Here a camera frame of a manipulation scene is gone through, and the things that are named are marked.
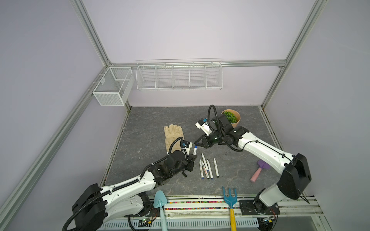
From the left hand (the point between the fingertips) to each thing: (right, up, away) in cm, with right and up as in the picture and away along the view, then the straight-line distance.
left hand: (195, 156), depth 77 cm
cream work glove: (-16, +11, +28) cm, 34 cm away
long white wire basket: (-10, +52, +22) cm, 57 cm away
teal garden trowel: (-18, -23, -2) cm, 29 cm away
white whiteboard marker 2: (+13, -10, +9) cm, 19 cm away
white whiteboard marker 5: (+4, -10, +9) cm, 15 cm away
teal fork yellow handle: (+19, -23, -2) cm, 30 cm away
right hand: (+1, +6, 0) cm, 6 cm away
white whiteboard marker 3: (+9, -10, +9) cm, 17 cm away
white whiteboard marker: (0, +4, -1) cm, 4 cm away
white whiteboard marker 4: (+6, -7, +12) cm, 15 cm away
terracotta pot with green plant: (+27, +22, +22) cm, 41 cm away
